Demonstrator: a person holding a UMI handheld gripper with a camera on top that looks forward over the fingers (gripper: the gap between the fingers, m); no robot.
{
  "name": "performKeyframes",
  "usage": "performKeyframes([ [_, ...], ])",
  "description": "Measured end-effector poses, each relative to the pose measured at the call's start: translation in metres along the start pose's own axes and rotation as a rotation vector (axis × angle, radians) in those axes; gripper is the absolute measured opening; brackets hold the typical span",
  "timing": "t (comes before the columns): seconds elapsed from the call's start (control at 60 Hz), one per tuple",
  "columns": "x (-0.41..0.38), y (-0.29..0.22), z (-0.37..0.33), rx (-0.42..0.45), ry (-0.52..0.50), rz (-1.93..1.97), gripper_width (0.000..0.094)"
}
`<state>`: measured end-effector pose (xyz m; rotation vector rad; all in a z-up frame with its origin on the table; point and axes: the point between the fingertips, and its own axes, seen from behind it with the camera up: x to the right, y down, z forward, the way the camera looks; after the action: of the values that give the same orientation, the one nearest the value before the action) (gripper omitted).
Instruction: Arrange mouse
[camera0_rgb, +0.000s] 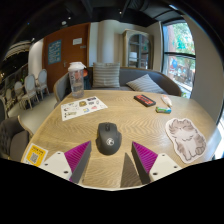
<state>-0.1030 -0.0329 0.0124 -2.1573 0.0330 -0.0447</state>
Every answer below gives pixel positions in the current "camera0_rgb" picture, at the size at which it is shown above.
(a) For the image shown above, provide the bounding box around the square striped cushion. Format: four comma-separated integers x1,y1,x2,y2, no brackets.
91,62,121,89

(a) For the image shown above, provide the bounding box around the grey curved sofa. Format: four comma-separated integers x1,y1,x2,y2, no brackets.
53,66,183,103

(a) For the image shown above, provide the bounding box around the grey tufted armchair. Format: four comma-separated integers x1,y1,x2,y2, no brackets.
0,114,34,163

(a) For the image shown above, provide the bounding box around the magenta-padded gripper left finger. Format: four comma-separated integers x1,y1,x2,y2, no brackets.
39,140,93,185

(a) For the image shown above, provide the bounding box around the blue notice board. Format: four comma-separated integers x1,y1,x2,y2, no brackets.
47,39,63,66

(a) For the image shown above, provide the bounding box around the clear shaker bottle white lid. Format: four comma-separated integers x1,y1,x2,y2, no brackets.
67,61,87,99

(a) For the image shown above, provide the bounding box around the group of white chairs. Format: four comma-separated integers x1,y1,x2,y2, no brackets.
3,68,50,111

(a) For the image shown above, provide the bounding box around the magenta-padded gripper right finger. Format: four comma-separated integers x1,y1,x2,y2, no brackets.
130,141,184,185

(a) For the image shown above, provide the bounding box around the dark bag with orange top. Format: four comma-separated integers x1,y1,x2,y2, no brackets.
82,67,94,90

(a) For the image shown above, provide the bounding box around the rectangular striped cushion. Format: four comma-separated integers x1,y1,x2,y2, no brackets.
125,73,168,95

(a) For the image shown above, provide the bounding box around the white sticker sheet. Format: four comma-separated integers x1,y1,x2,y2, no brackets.
60,95,109,122

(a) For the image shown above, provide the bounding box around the wide curved glass window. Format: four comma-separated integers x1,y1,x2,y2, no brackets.
213,109,224,161

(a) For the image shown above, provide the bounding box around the black and red flat box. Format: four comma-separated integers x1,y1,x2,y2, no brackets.
133,94,157,108

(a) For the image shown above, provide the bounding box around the yellow code card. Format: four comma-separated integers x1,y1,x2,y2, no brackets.
22,142,49,168

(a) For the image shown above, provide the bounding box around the black computer mouse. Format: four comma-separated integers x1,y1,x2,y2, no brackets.
95,122,123,156

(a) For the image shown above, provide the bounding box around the orange wooden door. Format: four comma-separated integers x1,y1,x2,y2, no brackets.
42,23,91,93

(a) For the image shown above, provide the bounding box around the cat-shaped mouse pad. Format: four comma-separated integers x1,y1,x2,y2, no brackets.
165,117,208,164

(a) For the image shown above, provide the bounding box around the dark-framed tall window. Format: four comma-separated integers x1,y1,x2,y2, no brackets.
161,20,197,99

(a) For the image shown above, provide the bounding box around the glass-door arched cabinet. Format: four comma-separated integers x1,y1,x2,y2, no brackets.
122,28,155,70

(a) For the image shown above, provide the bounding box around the small white tube orange cap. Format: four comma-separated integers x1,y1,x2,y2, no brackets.
161,94,174,108

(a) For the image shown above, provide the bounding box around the small green pack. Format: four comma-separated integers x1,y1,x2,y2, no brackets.
155,105,173,115

